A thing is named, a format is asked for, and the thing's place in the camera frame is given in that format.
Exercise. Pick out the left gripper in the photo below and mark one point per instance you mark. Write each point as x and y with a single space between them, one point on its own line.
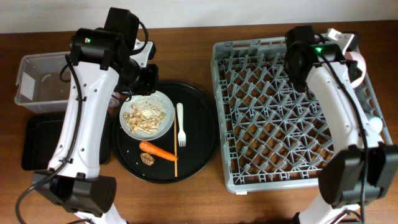
151 85

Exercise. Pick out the orange carrot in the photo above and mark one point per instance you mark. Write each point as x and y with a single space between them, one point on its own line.
152 149

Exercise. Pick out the walnut piece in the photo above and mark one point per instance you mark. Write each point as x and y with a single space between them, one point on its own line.
147 159

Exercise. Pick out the white plastic fork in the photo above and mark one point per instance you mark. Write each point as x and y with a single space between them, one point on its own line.
182 139

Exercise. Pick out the peanut shells and rice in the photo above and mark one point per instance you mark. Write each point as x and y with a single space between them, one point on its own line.
145 115

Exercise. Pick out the wooden chopstick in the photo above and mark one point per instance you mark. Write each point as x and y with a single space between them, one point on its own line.
175 144

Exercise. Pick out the pink bowl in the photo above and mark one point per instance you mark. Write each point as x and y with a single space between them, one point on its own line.
356 68

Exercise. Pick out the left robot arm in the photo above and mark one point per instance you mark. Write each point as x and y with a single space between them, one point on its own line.
102 62

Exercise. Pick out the cream cup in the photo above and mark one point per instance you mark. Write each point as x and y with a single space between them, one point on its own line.
374 123

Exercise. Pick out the grey plate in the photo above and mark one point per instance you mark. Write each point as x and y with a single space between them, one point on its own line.
164 127

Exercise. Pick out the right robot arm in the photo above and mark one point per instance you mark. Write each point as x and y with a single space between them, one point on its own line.
363 166

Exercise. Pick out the clear plastic bin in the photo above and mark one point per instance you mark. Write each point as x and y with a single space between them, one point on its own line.
41 90

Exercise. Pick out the grey dishwasher rack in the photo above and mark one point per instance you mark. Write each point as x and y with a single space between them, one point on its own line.
272 136

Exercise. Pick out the black rectangular bin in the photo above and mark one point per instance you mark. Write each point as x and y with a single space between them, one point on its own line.
41 138

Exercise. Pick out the round black tray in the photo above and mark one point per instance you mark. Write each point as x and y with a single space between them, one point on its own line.
200 124

